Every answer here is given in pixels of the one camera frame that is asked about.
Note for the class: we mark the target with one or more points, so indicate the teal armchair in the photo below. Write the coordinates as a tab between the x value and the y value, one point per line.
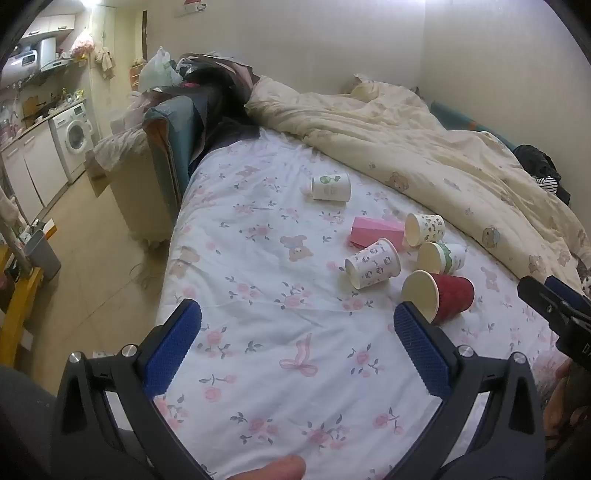
178	129

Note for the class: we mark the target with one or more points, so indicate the white floral bed sheet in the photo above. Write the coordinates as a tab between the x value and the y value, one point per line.
258	258

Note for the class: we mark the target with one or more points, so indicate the brown animal print paper cup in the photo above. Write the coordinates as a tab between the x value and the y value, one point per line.
427	228

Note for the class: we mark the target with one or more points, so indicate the beige bear print duvet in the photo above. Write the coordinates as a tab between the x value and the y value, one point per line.
415	138

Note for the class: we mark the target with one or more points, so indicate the green striped paper cup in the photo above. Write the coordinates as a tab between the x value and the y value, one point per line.
450	258

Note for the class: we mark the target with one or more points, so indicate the person's left hand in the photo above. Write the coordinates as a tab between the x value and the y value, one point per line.
272	468

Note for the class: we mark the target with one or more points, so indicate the yellow stool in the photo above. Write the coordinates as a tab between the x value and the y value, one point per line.
21	309

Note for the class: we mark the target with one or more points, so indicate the green leaf print paper cup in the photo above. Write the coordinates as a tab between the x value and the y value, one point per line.
330	187

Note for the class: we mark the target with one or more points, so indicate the pile of dark clothes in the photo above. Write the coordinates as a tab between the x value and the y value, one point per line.
221	92

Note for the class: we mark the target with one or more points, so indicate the white water heater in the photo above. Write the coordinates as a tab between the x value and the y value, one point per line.
41	53

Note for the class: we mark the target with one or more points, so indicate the panda print paper cup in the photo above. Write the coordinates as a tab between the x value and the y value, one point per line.
374	265

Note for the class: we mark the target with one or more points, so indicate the grey bin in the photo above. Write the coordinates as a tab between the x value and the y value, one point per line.
42	256

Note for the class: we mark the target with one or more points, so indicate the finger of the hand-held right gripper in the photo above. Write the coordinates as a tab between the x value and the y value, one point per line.
538	297
570	295

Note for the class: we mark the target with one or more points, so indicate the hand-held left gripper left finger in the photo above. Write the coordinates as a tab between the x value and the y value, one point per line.
173	350

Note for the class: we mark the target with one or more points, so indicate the cardboard box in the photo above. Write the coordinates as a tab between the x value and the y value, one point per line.
97	177

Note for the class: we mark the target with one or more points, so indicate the patterned blanket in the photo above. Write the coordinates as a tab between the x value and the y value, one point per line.
117	145

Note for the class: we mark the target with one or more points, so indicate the red paper cup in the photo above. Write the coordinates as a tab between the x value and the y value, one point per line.
450	295

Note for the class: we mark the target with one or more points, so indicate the striped cloth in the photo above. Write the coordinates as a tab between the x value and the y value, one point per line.
548	184

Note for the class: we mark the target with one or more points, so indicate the pink hanging bag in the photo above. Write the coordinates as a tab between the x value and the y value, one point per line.
82	44

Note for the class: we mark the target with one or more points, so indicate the pink box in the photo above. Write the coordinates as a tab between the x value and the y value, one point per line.
374	230

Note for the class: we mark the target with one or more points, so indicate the hanging beige cloth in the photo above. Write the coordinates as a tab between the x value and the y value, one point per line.
105	62

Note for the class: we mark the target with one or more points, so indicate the person's dark trousers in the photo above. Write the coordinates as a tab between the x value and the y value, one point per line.
23	429

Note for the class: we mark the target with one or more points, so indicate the white washing machine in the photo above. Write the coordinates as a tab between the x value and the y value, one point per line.
76	134

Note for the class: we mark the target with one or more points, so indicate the black garment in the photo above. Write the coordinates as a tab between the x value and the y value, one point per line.
538	159

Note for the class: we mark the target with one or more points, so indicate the white kitchen cabinet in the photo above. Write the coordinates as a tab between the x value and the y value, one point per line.
32	161

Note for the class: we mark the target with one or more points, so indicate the person's right hand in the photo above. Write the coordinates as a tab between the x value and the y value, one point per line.
556	406

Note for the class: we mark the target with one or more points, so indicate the white wall cabinet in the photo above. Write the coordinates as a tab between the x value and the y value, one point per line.
48	25

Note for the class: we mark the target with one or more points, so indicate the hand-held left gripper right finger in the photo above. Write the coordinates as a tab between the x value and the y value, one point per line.
422	355

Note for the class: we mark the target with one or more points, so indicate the white plastic bag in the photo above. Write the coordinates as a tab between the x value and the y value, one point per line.
157	69

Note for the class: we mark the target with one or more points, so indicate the teal mat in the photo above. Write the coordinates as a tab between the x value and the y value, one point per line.
461	120

